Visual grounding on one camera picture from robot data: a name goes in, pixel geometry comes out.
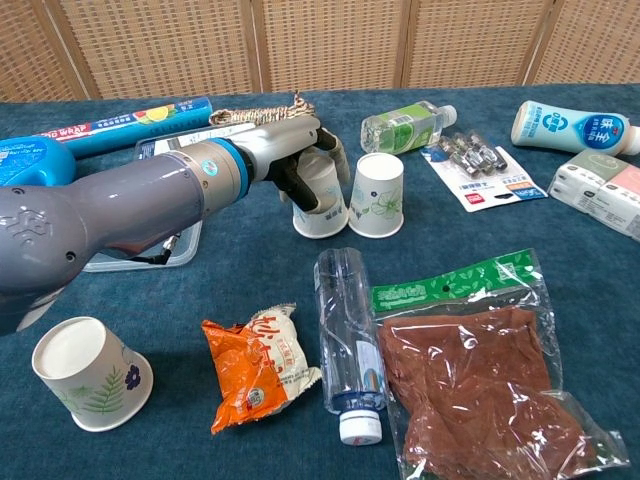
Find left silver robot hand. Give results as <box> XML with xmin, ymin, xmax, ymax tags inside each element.
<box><xmin>239</xmin><ymin>115</ymin><xmax>351</xmax><ymax>214</ymax></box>

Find paper cup blue flower print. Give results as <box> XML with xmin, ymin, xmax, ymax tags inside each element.
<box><xmin>292</xmin><ymin>149</ymin><xmax>350</xmax><ymax>240</ymax></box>

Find paper cup green flower print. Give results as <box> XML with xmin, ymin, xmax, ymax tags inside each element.
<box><xmin>348</xmin><ymin>152</ymin><xmax>405</xmax><ymax>239</ymax></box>

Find paper cup fern purple flower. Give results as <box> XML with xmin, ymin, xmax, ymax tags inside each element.
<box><xmin>31</xmin><ymin>316</ymin><xmax>155</xmax><ymax>433</ymax></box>

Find bamboo folding screen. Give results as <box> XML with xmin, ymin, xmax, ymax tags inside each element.
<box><xmin>0</xmin><ymin>0</ymin><xmax>640</xmax><ymax>104</ymax></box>

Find white card blister pack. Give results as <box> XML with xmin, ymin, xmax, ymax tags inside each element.
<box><xmin>133</xmin><ymin>122</ymin><xmax>251</xmax><ymax>162</ymax></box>

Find small clear bottle green label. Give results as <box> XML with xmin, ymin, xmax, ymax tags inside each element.
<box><xmin>360</xmin><ymin>100</ymin><xmax>459</xmax><ymax>154</ymax></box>

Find clear plastic food container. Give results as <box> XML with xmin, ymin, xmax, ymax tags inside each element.
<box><xmin>82</xmin><ymin>219</ymin><xmax>204</xmax><ymax>274</ymax></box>

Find blue plastic wrap box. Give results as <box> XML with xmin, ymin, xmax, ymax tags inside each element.
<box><xmin>37</xmin><ymin>96</ymin><xmax>214</xmax><ymax>160</ymax></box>

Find metal clips on card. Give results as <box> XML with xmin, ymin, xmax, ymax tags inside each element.
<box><xmin>420</xmin><ymin>130</ymin><xmax>549</xmax><ymax>213</ymax></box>

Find empty clear water bottle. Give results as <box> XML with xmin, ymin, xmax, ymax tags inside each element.
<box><xmin>313</xmin><ymin>246</ymin><xmax>389</xmax><ymax>445</ymax></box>

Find orange white snack bag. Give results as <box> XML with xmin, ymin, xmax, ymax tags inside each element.
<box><xmin>201</xmin><ymin>302</ymin><xmax>323</xmax><ymax>436</ymax></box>

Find blue detergent pump bottle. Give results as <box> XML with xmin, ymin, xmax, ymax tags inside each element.
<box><xmin>0</xmin><ymin>135</ymin><xmax>77</xmax><ymax>189</ymax></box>

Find white blue drink bottle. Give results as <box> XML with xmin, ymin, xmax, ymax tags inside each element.
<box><xmin>510</xmin><ymin>99</ymin><xmax>640</xmax><ymax>156</ymax></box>

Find brown cloth in clear bag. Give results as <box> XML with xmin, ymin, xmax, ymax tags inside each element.
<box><xmin>370</xmin><ymin>248</ymin><xmax>632</xmax><ymax>480</ymax></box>

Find multicolour tissue pack row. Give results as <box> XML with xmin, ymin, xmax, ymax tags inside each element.
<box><xmin>547</xmin><ymin>150</ymin><xmax>640</xmax><ymax>236</ymax></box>

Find bundle of braided rope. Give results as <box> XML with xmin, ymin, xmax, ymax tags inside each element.
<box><xmin>208</xmin><ymin>90</ymin><xmax>318</xmax><ymax>129</ymax></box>

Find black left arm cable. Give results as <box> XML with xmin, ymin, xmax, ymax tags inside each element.
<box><xmin>124</xmin><ymin>233</ymin><xmax>182</xmax><ymax>267</ymax></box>

